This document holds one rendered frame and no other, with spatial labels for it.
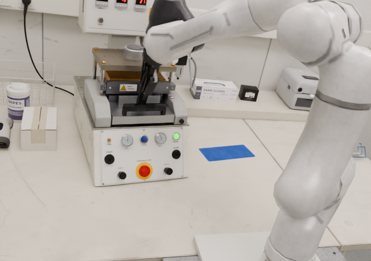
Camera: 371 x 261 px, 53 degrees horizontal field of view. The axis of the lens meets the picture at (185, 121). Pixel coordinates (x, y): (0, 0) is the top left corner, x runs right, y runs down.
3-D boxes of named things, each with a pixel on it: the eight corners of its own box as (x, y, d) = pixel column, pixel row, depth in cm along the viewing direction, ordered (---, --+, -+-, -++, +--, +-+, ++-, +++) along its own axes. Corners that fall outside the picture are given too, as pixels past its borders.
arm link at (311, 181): (380, 102, 75) (344, 123, 63) (343, 203, 86) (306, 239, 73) (328, 85, 82) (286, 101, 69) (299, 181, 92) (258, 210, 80)
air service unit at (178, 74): (155, 76, 161) (159, 43, 154) (186, 77, 167) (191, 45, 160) (158, 81, 157) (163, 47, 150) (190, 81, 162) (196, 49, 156)
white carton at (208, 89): (189, 90, 202) (191, 77, 199) (228, 92, 208) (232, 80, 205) (194, 99, 192) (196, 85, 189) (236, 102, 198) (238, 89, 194)
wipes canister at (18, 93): (9, 113, 157) (8, 80, 151) (31, 113, 160) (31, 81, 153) (5, 122, 150) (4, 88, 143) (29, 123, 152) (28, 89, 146)
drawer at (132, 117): (95, 90, 148) (96, 72, 144) (148, 90, 157) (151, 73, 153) (111, 127, 124) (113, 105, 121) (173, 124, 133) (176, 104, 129)
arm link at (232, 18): (268, -21, 86) (180, 18, 109) (218, -9, 74) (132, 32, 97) (282, 26, 88) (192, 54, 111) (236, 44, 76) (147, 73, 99)
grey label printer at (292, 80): (274, 92, 222) (282, 65, 214) (305, 95, 225) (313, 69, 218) (289, 110, 200) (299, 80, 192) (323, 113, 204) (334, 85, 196)
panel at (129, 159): (100, 186, 124) (99, 129, 123) (183, 177, 136) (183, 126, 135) (101, 187, 122) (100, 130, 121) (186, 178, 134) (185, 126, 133)
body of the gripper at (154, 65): (141, 39, 114) (135, 63, 121) (148, 57, 109) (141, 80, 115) (164, 40, 117) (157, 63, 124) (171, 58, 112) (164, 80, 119)
